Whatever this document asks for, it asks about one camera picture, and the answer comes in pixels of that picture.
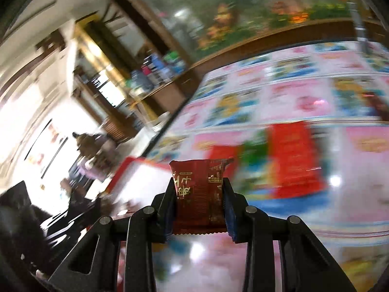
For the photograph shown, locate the gold framed wooden cabinet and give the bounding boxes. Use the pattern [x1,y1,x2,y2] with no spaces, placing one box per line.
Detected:
[71,12,143,146]

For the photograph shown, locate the brown and purple cloth heap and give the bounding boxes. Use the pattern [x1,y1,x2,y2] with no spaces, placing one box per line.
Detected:
[71,131,119,180]

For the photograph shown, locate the dark red snack packet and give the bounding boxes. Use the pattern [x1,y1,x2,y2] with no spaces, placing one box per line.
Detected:
[169,157,235,235]

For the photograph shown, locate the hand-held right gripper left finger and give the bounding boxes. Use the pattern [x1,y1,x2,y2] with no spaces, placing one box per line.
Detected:
[47,177,179,292]

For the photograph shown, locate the grey metal flashlight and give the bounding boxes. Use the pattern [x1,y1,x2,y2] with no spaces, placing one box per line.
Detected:
[348,2,370,51]

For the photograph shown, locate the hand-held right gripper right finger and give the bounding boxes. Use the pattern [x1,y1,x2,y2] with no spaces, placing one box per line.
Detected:
[223,177,358,292]

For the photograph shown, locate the small bright red snack packet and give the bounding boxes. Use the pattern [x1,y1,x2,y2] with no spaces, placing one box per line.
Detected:
[209,144,244,166]

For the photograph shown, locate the glass cabinet with artificial flowers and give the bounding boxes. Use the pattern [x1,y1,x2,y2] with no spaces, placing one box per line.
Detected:
[88,0,383,67]

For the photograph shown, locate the red rimmed white box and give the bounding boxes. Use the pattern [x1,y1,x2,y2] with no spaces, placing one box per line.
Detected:
[105,156,174,210]

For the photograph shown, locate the large bright red snack packet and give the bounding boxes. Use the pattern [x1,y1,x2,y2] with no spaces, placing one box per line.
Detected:
[267,121,323,191]

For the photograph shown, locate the row of bottles and jars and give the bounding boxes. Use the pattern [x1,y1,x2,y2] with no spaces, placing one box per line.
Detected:
[128,52,187,96]

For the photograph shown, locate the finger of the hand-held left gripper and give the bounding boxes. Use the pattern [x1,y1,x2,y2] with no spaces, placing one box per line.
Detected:
[42,196,103,244]

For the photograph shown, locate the wall poster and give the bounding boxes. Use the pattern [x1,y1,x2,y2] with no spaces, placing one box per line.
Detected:
[23,118,70,181]

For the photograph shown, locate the dark brown snack packet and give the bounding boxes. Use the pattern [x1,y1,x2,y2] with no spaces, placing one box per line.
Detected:
[360,90,389,120]

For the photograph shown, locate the green snack packet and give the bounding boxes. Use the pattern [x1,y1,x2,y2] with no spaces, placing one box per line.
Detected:
[240,131,274,189]

